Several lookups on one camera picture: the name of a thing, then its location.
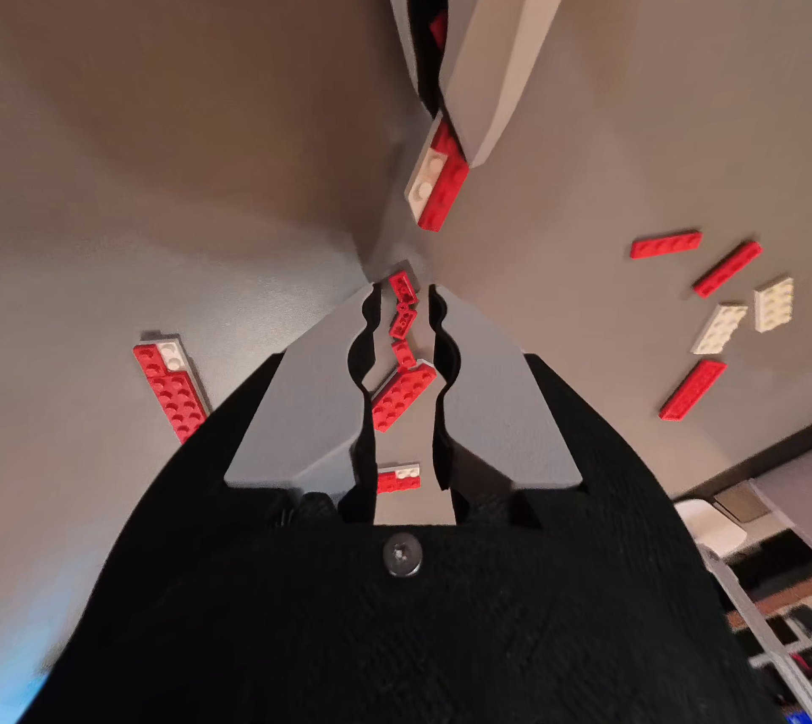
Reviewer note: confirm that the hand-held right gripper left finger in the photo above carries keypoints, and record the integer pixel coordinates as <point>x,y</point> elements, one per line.
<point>298,419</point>

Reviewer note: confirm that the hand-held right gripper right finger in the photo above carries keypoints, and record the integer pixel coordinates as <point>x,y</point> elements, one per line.
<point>501,419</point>

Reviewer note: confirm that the red and white lego assembly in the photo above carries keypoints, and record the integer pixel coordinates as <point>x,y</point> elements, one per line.
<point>444,184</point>

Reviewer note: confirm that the small red white lego assembly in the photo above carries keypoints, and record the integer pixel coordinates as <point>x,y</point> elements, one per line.
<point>393,483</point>

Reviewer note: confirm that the large red white lego assembly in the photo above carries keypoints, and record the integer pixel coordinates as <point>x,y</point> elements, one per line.
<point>168,387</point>

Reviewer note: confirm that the long red lego plate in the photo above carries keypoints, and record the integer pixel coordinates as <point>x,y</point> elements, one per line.
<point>693,389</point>

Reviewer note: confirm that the white lego plate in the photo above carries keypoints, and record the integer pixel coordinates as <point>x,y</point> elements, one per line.
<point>774,305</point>
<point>719,329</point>

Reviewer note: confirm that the short red lego plate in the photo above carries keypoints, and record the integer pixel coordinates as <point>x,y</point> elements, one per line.
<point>666,245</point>

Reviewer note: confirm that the narrow red lego plate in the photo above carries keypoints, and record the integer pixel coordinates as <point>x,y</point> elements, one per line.
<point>727,269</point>

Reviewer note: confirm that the white rounded panel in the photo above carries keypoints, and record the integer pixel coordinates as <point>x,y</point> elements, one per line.
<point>710,524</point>

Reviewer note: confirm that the white metal frame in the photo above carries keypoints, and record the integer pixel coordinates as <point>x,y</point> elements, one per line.
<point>742,610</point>

